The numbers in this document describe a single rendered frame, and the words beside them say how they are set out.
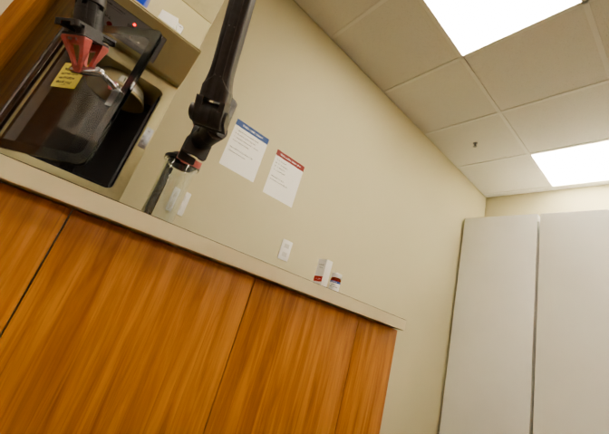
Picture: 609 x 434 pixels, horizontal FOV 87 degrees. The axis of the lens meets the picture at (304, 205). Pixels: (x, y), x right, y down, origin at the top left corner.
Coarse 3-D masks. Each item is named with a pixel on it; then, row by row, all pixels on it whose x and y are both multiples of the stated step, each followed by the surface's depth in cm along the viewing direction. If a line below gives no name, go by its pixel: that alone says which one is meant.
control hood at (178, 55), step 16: (128, 0) 89; (144, 16) 92; (160, 32) 95; (176, 32) 96; (176, 48) 99; (192, 48) 100; (160, 64) 100; (176, 64) 101; (192, 64) 103; (176, 80) 104
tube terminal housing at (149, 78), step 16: (160, 0) 106; (176, 0) 109; (176, 16) 109; (192, 16) 112; (192, 32) 112; (144, 80) 101; (160, 80) 104; (144, 96) 110; (160, 96) 106; (160, 112) 103; (144, 128) 102; (32, 160) 82; (128, 160) 95; (64, 176) 85; (128, 176) 95; (112, 192) 92
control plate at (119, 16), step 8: (112, 0) 88; (112, 8) 89; (120, 8) 90; (112, 16) 90; (120, 16) 91; (128, 16) 91; (104, 24) 91; (112, 24) 91; (120, 24) 92; (128, 24) 92; (144, 24) 93; (160, 48) 98; (152, 56) 98
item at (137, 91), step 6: (138, 84) 103; (132, 90) 100; (138, 90) 102; (132, 96) 111; (138, 96) 102; (126, 102) 112; (132, 102) 111; (138, 102) 111; (126, 108) 112; (132, 108) 111; (138, 108) 110
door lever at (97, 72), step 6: (84, 66) 73; (72, 72) 74; (78, 72) 73; (84, 72) 72; (90, 72) 72; (96, 72) 71; (102, 72) 72; (102, 78) 73; (108, 78) 73; (108, 84) 75; (114, 84) 75
